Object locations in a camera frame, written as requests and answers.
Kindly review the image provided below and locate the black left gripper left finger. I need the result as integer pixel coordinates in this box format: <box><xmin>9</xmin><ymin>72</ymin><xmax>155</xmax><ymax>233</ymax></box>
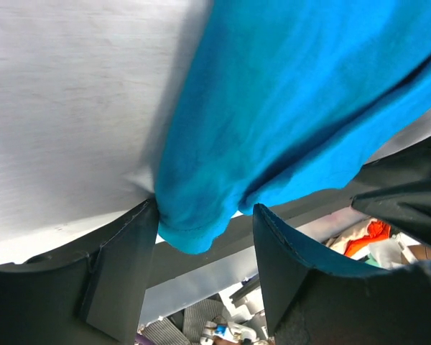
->
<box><xmin>22</xmin><ymin>199</ymin><xmax>159</xmax><ymax>344</ymax></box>

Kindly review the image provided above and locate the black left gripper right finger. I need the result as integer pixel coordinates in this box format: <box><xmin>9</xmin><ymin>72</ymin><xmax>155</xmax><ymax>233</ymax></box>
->
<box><xmin>253</xmin><ymin>204</ymin><xmax>395</xmax><ymax>336</ymax></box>

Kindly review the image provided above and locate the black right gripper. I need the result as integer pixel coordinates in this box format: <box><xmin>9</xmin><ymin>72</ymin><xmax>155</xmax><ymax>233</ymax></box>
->
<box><xmin>346</xmin><ymin>136</ymin><xmax>431</xmax><ymax>247</ymax></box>

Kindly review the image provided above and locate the teal t shirt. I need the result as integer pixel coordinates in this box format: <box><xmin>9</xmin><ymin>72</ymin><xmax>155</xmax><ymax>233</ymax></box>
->
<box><xmin>154</xmin><ymin>1</ymin><xmax>431</xmax><ymax>254</ymax></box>

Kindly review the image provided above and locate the orange cloth below table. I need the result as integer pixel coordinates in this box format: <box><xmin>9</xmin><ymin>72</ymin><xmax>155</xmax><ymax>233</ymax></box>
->
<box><xmin>343</xmin><ymin>220</ymin><xmax>391</xmax><ymax>257</ymax></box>

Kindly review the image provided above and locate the aluminium mounting rail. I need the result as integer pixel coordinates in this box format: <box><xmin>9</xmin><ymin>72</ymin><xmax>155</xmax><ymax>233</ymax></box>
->
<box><xmin>139</xmin><ymin>193</ymin><xmax>367</xmax><ymax>324</ymax></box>

